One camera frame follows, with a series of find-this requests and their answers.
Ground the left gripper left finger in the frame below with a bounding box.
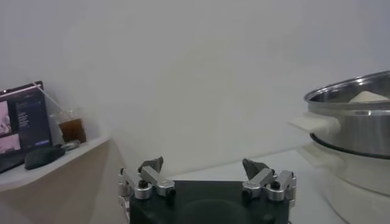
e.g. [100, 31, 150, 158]
[117, 156, 177, 201]

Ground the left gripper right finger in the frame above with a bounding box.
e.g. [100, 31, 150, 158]
[241, 158, 298, 203]

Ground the white steamed baozi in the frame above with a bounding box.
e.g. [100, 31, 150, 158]
[349, 90, 390, 103]

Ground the perforated steel steamer basket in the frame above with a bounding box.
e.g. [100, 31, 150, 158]
[288, 70, 390, 159]

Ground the white side table with cup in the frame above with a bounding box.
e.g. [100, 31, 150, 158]
[0, 136, 129, 224]

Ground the cream electric cooking pot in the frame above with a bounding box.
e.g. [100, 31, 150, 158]
[297, 142, 390, 224]

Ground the black computer mouse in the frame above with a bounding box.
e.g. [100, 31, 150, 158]
[24, 145, 66, 170]

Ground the clear drinking straw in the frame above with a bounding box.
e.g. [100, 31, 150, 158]
[32, 82, 63, 112]

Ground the dark laptop with lit screen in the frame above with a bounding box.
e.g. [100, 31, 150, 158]
[0, 80, 52, 174]

